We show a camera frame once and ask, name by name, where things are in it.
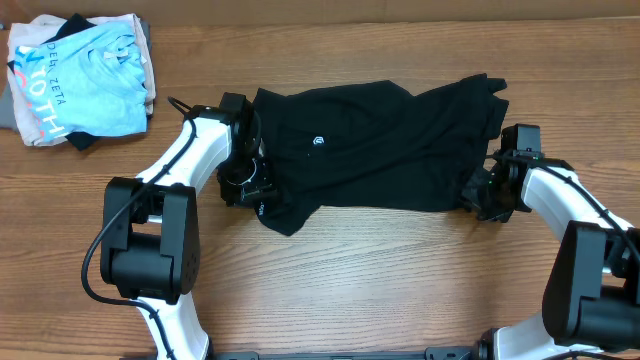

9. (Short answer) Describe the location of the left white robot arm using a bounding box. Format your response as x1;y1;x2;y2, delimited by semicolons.
87;102;278;359

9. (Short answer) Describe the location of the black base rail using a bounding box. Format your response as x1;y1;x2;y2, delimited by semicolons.
207;346;474;360

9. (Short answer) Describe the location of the grey folded garment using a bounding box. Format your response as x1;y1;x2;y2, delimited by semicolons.
0;85;19;133

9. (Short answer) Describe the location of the black polo shirt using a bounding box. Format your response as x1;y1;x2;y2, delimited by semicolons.
253;74;509;236

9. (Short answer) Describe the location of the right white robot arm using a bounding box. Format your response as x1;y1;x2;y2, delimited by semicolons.
461;155;639;359

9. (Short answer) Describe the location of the light blue printed t-shirt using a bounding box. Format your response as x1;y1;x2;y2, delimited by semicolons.
13;22;148;142

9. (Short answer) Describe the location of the beige folded garment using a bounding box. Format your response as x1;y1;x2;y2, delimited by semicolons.
1;14;156;146

